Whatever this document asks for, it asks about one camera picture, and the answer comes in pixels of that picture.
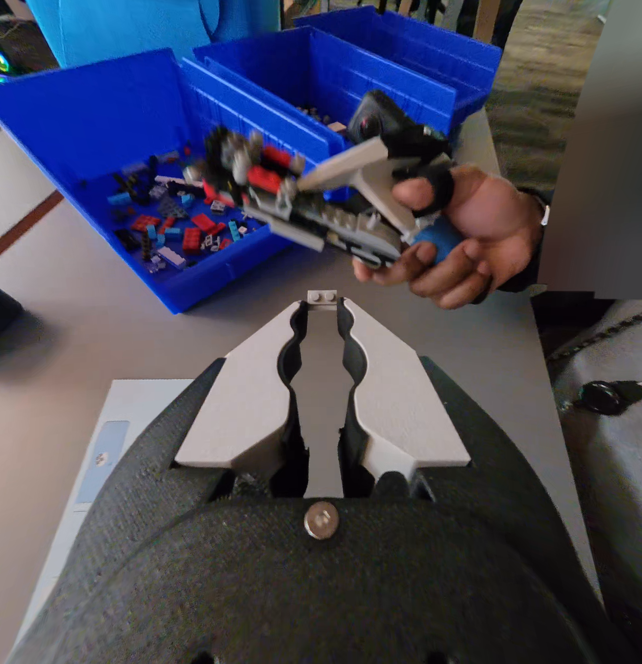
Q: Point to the person's right hand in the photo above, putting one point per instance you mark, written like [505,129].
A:
[487,228]

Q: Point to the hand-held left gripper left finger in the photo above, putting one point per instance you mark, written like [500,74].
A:
[238,415]

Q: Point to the grey desk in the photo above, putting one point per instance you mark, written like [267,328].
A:
[118,337]

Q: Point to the person's grey hoodie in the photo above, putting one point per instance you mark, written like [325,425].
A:
[611,493]

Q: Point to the printed instruction sheet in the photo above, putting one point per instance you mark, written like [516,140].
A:
[98,446]

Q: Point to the small heap of toy bricks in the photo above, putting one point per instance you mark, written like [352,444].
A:
[321,118]

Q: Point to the blue felt bag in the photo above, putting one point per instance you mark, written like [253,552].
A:
[134,26]

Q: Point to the grey toy brick vehicle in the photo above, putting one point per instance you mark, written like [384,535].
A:
[300,218]

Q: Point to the pile of toy bricks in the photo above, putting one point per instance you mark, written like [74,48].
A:
[170,223]

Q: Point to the black digital timer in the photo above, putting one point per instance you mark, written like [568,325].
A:
[2,314]

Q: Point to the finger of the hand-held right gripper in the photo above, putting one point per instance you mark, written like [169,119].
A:
[347,166]

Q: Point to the small grey toy brick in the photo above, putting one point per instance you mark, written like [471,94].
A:
[322,299]

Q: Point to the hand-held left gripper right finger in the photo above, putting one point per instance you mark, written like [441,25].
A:
[409,415]

